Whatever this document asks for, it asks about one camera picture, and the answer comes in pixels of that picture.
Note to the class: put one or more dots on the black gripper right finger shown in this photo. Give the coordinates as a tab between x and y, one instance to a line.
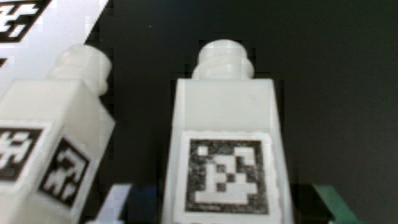
321	206

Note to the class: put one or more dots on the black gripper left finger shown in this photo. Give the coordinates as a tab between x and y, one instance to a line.
129	207

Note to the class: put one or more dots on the white table leg with tag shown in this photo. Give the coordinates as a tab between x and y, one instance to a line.
226	185

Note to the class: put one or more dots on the white table leg right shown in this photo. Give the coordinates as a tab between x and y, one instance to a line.
56	129

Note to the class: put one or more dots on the white sheet with fiducial tags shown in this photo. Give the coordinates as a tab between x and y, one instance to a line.
45	25

